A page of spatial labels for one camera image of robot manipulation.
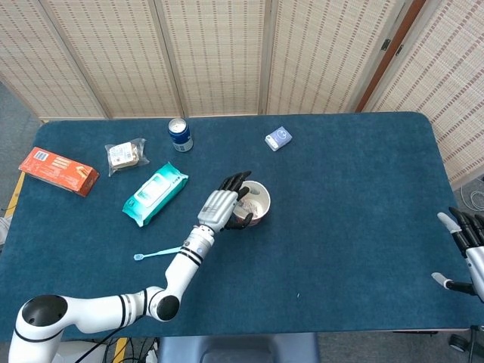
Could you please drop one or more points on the sandwich in clear wrapper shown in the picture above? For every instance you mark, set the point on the sandwich in clear wrapper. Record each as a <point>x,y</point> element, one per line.
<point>123,156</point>

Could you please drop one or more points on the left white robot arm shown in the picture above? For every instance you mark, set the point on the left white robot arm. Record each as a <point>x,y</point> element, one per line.
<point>181,268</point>

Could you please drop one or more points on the teal wet wipes pack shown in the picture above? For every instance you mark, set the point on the teal wet wipes pack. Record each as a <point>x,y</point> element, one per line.
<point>155,193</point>

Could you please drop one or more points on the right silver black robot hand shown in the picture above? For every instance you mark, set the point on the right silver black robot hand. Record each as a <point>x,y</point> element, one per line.
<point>477,264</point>

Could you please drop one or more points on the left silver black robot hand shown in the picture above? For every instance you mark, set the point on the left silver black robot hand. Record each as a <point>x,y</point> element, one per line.
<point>217,208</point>

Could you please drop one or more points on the bamboo folding screen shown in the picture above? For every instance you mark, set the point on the bamboo folding screen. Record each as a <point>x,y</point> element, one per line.
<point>219,56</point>

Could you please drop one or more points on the grey blue padded seat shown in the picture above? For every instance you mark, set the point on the grey blue padded seat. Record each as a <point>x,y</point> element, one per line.
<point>238,349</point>

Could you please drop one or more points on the black caster wheel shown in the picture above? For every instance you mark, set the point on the black caster wheel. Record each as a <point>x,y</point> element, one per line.
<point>458,342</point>

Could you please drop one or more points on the red paper noodle cup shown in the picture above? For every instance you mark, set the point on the red paper noodle cup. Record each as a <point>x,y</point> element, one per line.
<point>265,204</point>

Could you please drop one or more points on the light blue toothbrush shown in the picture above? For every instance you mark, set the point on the light blue toothbrush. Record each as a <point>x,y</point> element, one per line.
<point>151,255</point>

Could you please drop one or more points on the orange cardboard box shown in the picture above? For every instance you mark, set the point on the orange cardboard box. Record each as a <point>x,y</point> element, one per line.
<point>56,168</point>

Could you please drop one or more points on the small blue tissue pack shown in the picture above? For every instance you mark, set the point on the small blue tissue pack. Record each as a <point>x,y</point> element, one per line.
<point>279,138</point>

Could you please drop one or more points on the black screen hinge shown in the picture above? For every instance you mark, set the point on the black screen hinge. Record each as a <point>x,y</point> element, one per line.
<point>399,50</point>
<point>385,45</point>

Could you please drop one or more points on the brown wooden post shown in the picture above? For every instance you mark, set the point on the brown wooden post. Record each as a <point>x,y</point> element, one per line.
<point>389,53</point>

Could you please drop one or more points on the blue white drink can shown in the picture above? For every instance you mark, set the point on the blue white drink can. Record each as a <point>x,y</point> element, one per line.
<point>181,138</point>

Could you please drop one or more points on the blue table cloth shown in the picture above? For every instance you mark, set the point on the blue table cloth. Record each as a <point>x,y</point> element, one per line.
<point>340,227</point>

